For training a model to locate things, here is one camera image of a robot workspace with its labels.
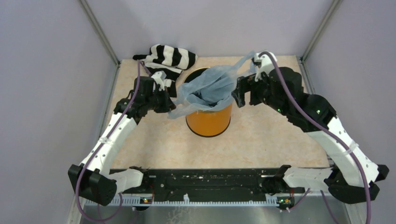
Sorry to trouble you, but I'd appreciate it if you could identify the aluminium corner post right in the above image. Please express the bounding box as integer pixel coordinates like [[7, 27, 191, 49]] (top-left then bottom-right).
[[300, 0, 343, 64]]

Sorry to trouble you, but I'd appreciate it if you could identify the aluminium corner post left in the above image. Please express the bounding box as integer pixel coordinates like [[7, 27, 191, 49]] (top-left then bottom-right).
[[78, 0, 120, 67]]

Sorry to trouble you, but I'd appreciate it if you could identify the orange trash bin gold rim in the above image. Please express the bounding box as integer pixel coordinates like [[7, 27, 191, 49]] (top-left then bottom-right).
[[184, 66, 233, 138]]

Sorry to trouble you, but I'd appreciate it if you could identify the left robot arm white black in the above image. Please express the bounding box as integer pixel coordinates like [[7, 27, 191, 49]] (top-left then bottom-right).
[[68, 76, 176, 206]]

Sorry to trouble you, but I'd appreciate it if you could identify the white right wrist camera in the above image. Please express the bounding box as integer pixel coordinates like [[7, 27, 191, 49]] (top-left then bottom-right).
[[252, 50, 277, 82]]

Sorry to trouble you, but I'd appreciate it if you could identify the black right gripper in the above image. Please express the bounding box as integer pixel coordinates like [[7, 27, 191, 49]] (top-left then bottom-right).
[[231, 67, 288, 116]]

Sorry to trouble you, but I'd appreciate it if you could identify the translucent blue plastic bag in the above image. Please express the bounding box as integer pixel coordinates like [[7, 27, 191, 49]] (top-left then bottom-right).
[[168, 51, 255, 119]]

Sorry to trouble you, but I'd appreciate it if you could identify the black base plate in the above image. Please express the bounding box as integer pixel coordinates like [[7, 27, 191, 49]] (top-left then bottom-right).
[[106, 167, 338, 203]]

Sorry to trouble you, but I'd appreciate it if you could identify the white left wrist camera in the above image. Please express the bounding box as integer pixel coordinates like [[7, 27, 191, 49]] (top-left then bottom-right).
[[151, 71, 169, 91]]

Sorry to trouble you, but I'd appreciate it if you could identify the aluminium corner post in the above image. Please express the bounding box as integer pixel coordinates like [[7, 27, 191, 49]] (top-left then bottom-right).
[[300, 0, 343, 64], [78, 0, 120, 67]]

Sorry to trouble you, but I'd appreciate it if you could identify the aluminium frame rail front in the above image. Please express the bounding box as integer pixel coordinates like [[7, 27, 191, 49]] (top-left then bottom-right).
[[67, 191, 364, 224]]

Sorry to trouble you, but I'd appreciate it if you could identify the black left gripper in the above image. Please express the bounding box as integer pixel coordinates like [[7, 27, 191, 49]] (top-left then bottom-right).
[[145, 86, 176, 113]]

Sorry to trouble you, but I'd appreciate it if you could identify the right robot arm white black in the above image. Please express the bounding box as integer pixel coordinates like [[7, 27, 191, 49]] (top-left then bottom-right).
[[232, 67, 389, 204]]

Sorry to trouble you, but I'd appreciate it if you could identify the black white striped cloth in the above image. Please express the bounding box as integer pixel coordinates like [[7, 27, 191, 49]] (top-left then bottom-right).
[[133, 44, 198, 98]]

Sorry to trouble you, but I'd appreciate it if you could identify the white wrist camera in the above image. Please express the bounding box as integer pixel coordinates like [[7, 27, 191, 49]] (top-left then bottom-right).
[[252, 50, 277, 82], [151, 71, 169, 91]]

